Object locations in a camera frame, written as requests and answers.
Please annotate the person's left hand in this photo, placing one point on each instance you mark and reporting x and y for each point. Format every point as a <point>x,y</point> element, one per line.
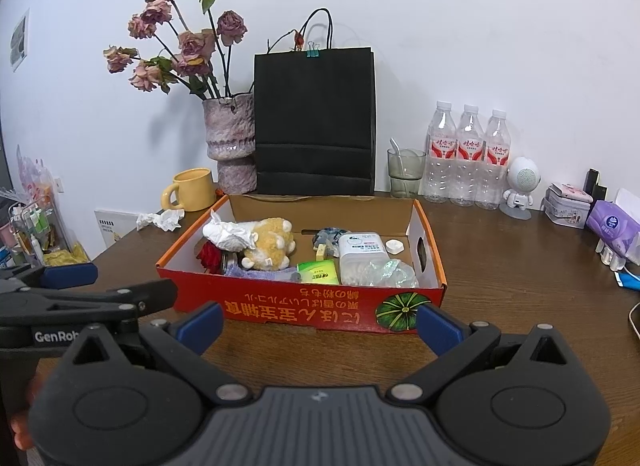
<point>21,433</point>

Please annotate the lavender fuzzy cloth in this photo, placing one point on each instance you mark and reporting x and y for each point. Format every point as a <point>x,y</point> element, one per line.
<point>255,274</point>

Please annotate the dried pink rose bouquet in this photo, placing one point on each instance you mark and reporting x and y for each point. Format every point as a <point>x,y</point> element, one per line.
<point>187,50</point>

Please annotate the grey edged device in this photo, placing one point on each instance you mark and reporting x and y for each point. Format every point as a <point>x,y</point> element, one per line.
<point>636,320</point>

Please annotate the pale clear plastic bag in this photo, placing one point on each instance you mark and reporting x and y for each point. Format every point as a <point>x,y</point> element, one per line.
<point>390,273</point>

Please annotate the small white bottles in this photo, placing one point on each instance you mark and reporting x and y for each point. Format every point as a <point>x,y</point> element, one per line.
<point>610,253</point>

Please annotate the clear cotton swab container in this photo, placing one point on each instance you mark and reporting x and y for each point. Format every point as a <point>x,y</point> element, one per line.
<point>362,256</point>

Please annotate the rack of colourful packets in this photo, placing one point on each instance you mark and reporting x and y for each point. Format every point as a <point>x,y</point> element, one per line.
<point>40,226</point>

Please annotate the red label water bottle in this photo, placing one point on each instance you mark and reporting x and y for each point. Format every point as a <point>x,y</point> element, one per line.
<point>441,160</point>
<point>495,165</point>
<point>468,163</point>

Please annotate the white tissue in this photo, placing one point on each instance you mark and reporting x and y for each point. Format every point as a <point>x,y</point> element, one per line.
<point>227,233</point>
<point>162,220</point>

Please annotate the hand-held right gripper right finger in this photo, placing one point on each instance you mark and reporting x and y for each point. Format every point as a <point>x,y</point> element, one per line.
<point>440,331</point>

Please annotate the grey tin box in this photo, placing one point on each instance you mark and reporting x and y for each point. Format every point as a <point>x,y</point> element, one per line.
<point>567,213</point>

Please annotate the black rectangular object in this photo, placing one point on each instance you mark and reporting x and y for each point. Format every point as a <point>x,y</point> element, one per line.
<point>595,183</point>

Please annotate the white robot speaker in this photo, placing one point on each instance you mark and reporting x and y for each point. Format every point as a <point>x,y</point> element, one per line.
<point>522,183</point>

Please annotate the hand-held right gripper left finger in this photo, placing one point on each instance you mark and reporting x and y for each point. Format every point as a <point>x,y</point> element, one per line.
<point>200,328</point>

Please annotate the yellow mug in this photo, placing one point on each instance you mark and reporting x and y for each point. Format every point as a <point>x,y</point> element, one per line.
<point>192,191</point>

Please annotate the small white rounded device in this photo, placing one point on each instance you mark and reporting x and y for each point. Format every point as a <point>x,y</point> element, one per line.
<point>394,246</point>

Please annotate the white paper sheet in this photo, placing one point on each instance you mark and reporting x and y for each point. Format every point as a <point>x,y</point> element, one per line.
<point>629,197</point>

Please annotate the white card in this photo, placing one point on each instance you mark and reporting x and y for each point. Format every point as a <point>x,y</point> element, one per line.
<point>112,228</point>

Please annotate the clear glass cup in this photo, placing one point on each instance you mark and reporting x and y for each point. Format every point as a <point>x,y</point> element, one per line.
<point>406,175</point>

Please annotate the small yellow cube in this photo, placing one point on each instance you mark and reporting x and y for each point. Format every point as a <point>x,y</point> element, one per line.
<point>321,252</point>

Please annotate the purple tissue pack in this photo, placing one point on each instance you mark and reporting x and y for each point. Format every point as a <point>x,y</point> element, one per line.
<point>615,228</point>

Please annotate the orange cardboard box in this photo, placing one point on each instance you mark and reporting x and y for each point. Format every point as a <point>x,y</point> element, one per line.
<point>310,306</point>

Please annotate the yellow white plush toy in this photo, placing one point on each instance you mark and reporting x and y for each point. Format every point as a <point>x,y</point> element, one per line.
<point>272,246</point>

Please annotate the wall paper note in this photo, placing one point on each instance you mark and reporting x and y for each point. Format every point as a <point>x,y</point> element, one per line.
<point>20,40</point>

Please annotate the pink white small device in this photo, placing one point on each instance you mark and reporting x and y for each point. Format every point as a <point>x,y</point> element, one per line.
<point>570,192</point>

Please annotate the mottled pink ceramic vase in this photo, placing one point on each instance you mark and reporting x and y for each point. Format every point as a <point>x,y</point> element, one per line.
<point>230,140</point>

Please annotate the blue white tube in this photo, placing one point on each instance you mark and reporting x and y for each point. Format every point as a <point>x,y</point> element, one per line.
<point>629,281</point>

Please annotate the green binder clip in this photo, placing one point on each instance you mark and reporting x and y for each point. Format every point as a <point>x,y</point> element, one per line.
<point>312,51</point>

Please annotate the white spoon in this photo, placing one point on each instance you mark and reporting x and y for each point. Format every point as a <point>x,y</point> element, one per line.
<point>396,150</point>

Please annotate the blue patterned pouch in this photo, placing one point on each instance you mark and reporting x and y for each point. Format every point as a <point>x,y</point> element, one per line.
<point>330,237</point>

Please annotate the green tissue pack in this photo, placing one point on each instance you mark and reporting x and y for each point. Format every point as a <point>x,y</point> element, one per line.
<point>317,273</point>

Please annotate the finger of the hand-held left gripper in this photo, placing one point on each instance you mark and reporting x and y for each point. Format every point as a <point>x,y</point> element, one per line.
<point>100,298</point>
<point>70,275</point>

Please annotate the white wall socket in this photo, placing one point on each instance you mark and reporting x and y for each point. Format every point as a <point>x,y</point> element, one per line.
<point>59,184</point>

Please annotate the black paper bag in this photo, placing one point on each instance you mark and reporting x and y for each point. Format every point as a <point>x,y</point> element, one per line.
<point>315,120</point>

